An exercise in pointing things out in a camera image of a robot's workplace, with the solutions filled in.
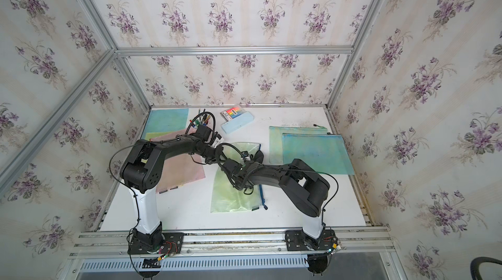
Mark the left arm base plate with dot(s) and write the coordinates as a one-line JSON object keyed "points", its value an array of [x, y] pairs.
{"points": [[158, 244]]}

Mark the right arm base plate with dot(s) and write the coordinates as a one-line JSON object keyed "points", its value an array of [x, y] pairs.
{"points": [[311, 240]]}

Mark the pink mesh document bag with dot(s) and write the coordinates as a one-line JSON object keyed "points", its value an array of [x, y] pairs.
{"points": [[180, 170]]}

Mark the light green document bag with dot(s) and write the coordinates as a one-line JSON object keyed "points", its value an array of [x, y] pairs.
{"points": [[225, 198]]}

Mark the light blue booklet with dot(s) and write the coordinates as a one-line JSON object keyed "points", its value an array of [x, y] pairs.
{"points": [[237, 123]]}

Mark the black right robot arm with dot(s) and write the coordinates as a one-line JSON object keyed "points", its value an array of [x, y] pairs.
{"points": [[304, 187]]}

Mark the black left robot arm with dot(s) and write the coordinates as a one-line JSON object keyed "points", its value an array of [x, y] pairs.
{"points": [[142, 171]]}

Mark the yellow mesh document bag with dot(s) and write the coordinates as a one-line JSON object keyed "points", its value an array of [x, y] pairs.
{"points": [[159, 136]]}

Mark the blue mesh document bag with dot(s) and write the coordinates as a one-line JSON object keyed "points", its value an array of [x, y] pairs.
{"points": [[166, 120]]}

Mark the aluminium mounting rail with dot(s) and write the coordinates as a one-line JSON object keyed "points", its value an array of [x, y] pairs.
{"points": [[266, 241]]}

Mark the large teal document bag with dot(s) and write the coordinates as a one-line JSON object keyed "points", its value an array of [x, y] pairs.
{"points": [[325, 153]]}

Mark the pink metal pen bucket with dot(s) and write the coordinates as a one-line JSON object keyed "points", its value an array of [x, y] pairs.
{"points": [[200, 119]]}

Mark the green and grey cleaning cloth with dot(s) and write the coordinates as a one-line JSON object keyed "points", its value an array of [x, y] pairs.
{"points": [[258, 157]]}

